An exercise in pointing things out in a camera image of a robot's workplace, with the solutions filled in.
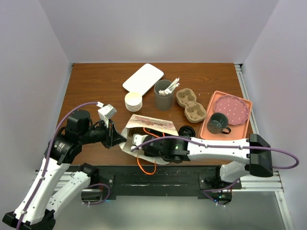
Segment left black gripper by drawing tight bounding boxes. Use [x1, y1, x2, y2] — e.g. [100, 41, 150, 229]
[80, 117, 127, 148]

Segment beige paper takeout bag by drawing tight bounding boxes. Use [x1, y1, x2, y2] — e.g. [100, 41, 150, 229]
[119, 114, 178, 165]

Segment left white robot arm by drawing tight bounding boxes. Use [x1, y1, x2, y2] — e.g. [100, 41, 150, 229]
[2, 105, 126, 230]

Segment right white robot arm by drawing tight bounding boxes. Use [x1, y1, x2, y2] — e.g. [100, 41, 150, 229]
[133, 134, 273, 188]

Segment stack of paper cups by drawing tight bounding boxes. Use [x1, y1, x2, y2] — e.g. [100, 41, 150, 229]
[124, 92, 142, 112]

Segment cardboard cup carrier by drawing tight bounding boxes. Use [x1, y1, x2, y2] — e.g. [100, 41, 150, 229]
[176, 88, 207, 124]

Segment grey cylindrical holder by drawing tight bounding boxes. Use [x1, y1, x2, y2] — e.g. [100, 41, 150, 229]
[154, 80, 173, 111]

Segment dark green mug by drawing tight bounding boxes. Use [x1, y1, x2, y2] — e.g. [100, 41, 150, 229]
[207, 113, 231, 134]

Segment white oblong tray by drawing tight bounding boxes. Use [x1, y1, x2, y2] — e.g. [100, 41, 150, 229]
[122, 63, 164, 96]

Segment salmon pink tray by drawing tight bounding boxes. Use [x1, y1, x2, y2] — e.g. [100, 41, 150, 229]
[198, 91, 252, 140]

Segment pink dotted plate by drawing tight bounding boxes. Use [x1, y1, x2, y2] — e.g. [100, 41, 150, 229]
[214, 94, 251, 126]

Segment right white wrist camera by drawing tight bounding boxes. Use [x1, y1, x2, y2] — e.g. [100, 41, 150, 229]
[131, 134, 148, 151]

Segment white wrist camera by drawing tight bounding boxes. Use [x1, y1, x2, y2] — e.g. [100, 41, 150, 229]
[131, 134, 148, 151]
[96, 102, 117, 127]

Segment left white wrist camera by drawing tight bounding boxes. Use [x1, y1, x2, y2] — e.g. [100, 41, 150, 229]
[96, 102, 117, 127]

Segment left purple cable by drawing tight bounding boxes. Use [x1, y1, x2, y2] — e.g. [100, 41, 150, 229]
[15, 102, 106, 230]

